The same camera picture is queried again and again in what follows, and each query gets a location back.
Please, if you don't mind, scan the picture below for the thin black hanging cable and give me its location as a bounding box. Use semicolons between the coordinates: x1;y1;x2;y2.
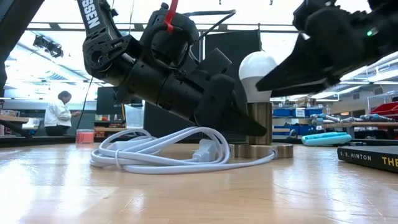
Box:
76;77;94;130

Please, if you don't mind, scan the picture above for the translucent white storage bin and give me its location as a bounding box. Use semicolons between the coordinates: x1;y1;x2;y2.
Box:
123;103;146;128

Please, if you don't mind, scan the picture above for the teal calculator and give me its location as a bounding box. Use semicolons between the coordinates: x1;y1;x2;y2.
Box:
300;131;353;147

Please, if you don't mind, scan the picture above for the red cable tie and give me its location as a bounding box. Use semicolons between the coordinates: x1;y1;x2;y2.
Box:
164;0;180;34

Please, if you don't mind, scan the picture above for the wide blue storage bin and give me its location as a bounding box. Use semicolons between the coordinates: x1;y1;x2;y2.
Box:
273;124;317;136

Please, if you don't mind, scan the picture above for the black aluminium table frame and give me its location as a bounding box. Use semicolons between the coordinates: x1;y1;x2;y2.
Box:
0;135;398;148

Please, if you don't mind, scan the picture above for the wooden workbench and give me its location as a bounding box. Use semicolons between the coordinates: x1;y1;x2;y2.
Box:
323;121;398;129

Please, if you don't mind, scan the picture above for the white lightbulb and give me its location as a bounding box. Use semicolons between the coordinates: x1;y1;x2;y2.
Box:
238;51;277;103

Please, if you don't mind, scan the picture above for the black Outsiders paperback book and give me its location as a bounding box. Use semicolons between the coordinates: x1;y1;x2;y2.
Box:
337;145;398;174

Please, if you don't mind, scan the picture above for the white lamp power cord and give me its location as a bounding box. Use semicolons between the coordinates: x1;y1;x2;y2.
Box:
90;126;277;175

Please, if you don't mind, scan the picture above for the black looped camera cable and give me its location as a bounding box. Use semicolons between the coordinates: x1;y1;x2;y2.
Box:
183;9;237;41

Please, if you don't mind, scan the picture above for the brass lamp base with socket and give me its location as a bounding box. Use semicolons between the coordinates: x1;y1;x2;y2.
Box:
229;101;294;159

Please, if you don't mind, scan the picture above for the red storage bin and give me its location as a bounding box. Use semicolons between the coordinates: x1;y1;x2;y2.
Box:
369;101;398;116

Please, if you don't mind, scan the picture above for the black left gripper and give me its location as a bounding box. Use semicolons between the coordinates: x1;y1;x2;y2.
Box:
157;74;267;138

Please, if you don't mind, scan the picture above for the wooden side table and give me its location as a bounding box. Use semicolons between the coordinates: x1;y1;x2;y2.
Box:
0;114;30;139

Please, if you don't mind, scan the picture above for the small pink cup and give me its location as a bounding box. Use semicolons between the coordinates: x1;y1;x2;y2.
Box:
75;129;95;144

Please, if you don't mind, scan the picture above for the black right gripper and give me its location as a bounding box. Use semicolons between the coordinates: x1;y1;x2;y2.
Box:
255;0;374;98

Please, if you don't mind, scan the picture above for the black monitor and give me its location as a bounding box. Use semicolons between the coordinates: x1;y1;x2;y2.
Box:
96;85;144;115

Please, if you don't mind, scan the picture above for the person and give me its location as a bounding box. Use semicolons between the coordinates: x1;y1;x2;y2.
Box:
44;90;82;137

